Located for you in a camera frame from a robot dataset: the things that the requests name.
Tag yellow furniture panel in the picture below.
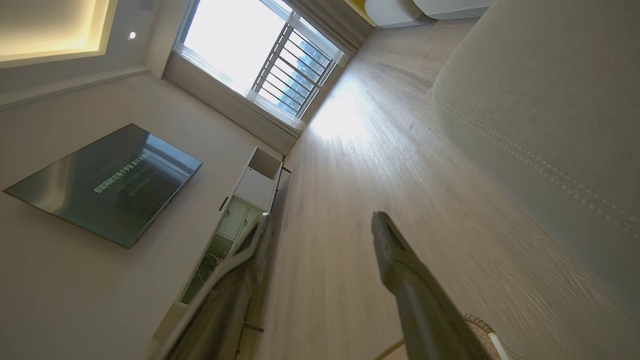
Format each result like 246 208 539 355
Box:
344 0 377 27

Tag window with metal railing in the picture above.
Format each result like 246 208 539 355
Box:
172 0 347 121

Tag white laundry basket brown rim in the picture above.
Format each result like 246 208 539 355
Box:
375 314 512 360

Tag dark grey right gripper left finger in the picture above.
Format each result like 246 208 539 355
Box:
150 213 274 360

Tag beige sheer curtain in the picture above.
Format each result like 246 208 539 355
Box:
287 0 375 57
162 50 307 156

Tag white rounded seat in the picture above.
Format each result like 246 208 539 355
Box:
364 0 432 29
412 0 493 21

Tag black flat screen television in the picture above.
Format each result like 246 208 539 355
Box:
2 123 203 249

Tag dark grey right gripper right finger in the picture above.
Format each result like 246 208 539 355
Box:
371 211 494 360

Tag white low TV cabinet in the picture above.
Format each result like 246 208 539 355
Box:
152 146 292 341

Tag grey fabric sofa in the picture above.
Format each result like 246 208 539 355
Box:
432 0 640 321

